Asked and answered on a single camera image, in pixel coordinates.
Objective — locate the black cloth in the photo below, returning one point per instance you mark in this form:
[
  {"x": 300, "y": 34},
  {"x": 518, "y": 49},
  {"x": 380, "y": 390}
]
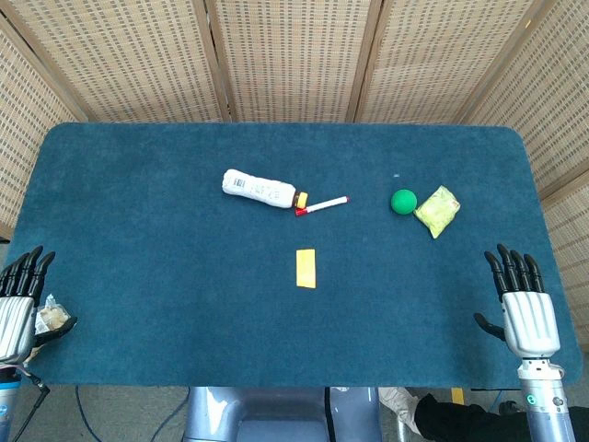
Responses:
[{"x": 469, "y": 421}]

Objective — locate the white crumpled cloth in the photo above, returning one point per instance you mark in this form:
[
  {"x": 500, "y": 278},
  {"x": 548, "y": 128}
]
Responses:
[{"x": 400, "y": 405}]

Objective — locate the grey robot torso base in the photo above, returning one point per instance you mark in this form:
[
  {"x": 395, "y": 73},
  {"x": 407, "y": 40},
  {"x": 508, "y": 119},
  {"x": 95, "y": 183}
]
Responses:
[{"x": 280, "y": 414}]

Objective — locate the blue carpet table mat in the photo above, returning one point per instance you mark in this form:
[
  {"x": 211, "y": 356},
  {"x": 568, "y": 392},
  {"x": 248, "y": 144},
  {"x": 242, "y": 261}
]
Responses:
[{"x": 230, "y": 299}]

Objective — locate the woven bamboo folding screen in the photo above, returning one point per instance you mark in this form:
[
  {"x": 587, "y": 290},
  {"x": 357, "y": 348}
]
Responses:
[{"x": 294, "y": 55}]

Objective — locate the yellow-green snack packet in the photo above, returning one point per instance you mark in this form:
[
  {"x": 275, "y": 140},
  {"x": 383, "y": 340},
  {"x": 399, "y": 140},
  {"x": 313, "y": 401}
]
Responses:
[{"x": 438, "y": 211}]

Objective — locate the clear wrapped snack packet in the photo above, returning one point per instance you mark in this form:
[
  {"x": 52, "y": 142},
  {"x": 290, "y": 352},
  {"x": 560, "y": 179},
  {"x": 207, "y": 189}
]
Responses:
[{"x": 51, "y": 315}]

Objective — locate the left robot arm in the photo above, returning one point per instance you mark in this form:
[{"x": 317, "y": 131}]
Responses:
[{"x": 7, "y": 400}]

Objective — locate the white red marker pen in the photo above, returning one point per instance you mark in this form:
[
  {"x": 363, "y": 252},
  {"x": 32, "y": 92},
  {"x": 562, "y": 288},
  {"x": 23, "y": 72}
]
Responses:
[{"x": 322, "y": 205}]

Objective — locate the green ball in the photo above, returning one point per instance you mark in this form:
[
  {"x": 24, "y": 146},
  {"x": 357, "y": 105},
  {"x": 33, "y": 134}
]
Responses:
[{"x": 404, "y": 201}]

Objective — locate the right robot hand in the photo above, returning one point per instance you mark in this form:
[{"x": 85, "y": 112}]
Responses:
[{"x": 529, "y": 317}]

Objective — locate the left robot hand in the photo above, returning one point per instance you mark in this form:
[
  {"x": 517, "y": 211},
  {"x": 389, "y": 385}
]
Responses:
[{"x": 16, "y": 315}]

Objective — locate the white plastic bottle yellow cap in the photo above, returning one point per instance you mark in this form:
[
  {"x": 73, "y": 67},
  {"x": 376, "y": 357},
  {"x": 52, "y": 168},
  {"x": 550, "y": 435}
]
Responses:
[{"x": 260, "y": 189}]

